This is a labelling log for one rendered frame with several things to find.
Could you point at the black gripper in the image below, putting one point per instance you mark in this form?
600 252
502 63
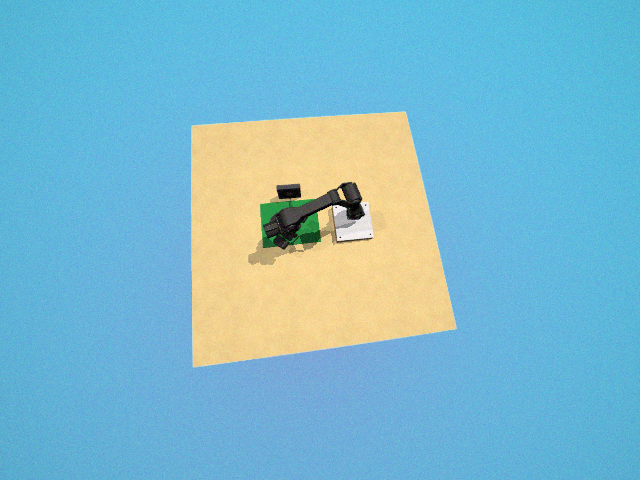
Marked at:
281 242

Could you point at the green circuit board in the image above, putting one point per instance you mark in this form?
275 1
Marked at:
308 233

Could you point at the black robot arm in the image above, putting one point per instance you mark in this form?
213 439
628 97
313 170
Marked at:
288 218

